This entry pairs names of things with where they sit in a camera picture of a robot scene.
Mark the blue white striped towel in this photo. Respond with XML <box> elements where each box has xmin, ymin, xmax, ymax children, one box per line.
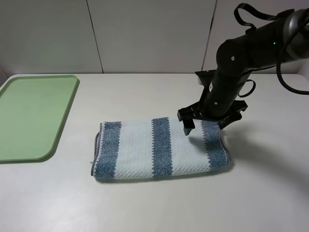
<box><xmin>91</xmin><ymin>117</ymin><xmax>230</xmax><ymax>180</ymax></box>

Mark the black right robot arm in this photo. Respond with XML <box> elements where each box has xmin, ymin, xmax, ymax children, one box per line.
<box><xmin>177</xmin><ymin>3</ymin><xmax>309</xmax><ymax>135</ymax></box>

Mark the green plastic tray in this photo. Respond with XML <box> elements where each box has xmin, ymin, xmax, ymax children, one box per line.
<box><xmin>0</xmin><ymin>75</ymin><xmax>79</xmax><ymax>162</ymax></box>

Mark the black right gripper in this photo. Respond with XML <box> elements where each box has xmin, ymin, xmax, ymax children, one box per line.
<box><xmin>177</xmin><ymin>100</ymin><xmax>248</xmax><ymax>136</ymax></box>

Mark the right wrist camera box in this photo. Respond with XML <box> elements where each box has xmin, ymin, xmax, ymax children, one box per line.
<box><xmin>195</xmin><ymin>70</ymin><xmax>216</xmax><ymax>87</ymax></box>

